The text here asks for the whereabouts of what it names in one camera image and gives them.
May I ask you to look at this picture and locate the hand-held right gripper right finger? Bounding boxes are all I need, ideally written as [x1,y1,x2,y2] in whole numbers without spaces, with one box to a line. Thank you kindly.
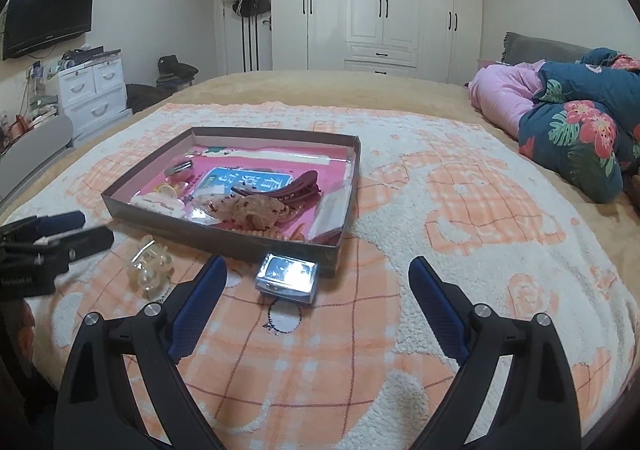
[407,256,583,450]

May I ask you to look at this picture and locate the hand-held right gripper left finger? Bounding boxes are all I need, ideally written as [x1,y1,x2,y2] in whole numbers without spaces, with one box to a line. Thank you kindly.
[52,255,228,450]

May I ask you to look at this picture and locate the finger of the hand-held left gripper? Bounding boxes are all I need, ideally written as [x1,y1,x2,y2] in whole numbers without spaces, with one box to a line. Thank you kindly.
[10,211,86,239]
[34,226,114,276]

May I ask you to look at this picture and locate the translucent yellow hair claw clip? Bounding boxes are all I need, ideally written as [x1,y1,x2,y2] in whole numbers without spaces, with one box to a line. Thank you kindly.
[127,235,174,302]

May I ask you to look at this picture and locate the brown cardboard box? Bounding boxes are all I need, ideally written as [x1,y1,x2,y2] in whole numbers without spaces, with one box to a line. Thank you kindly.
[101,126,362,279]

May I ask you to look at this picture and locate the cream hair claw clip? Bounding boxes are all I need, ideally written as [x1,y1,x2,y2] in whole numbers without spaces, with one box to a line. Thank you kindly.
[131,192,186,218]

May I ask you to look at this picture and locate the small clear plastic box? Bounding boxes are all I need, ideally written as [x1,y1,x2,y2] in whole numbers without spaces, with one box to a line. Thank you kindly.
[255,253,318,306]

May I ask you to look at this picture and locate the dark red hair claw clip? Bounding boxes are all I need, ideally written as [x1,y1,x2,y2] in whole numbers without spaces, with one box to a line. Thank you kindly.
[232,170,321,213]

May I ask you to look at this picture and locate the grey padded chair back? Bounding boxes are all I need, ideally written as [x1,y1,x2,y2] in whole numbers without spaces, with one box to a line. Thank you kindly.
[0,115,75,203]

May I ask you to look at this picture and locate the cluttered side desk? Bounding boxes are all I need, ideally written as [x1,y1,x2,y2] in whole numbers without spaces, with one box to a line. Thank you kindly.
[0,60,61,141]

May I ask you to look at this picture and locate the white drawer cabinet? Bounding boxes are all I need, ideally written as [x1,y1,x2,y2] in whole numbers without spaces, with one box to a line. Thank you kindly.
[55,50,128,133]

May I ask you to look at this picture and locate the black cloth heap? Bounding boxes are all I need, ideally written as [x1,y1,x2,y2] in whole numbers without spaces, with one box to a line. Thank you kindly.
[125,82,176,115]

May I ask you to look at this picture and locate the dark folded clothes pile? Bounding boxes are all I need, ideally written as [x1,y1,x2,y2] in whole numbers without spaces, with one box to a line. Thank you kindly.
[157,55,200,90]

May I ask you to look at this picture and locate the black flat television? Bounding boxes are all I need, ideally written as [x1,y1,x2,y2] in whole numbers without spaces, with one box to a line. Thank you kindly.
[1,0,95,61]

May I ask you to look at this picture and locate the pink quilt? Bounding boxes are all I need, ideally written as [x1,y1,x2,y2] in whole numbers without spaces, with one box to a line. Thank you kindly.
[467,59,548,138]

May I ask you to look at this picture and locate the floral dark blue quilt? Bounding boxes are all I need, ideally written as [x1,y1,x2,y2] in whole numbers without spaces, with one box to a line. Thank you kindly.
[517,47,640,203]

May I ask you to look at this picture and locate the tan bed sheet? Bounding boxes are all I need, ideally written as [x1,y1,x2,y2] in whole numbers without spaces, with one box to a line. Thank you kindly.
[77,70,640,241]

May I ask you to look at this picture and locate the white door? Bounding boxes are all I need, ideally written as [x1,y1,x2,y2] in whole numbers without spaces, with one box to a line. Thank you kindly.
[215,0,273,76]

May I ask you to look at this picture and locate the grey pillow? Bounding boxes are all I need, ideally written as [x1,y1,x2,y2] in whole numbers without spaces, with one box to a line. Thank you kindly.
[501,31,591,66]

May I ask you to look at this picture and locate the long black bag straps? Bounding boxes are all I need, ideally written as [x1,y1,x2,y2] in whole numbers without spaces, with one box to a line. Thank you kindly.
[240,17,261,73]

